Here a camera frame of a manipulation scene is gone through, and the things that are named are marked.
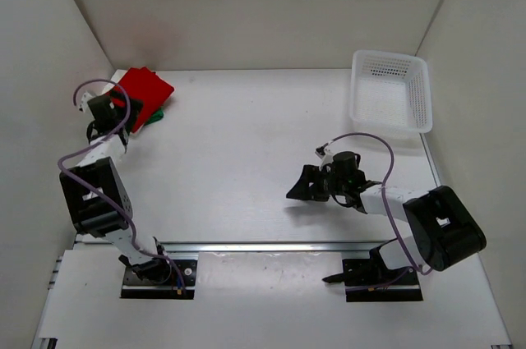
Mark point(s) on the white plastic basket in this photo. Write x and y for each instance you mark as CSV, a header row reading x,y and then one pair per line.
x,y
390,94

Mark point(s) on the green t shirt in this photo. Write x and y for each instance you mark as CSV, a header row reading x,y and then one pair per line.
x,y
155,117

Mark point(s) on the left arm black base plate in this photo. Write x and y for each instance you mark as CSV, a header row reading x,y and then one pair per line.
x,y
158,280

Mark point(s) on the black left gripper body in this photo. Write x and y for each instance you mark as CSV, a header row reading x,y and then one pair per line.
x,y
122,112

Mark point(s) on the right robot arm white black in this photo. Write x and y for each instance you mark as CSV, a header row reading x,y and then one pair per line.
x,y
444,232

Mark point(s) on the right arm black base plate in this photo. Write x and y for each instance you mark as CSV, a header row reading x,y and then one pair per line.
x,y
368,281

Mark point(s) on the aluminium rail front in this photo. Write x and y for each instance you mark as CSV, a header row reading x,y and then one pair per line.
x,y
270,247

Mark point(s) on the white t shirt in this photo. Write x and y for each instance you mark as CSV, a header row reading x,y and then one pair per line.
x,y
110,86

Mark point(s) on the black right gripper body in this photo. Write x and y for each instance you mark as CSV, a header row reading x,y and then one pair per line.
x,y
337,185

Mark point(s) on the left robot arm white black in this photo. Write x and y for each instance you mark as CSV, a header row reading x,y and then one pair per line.
x,y
104,211

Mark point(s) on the red t shirt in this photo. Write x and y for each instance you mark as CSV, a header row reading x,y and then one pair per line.
x,y
144,85

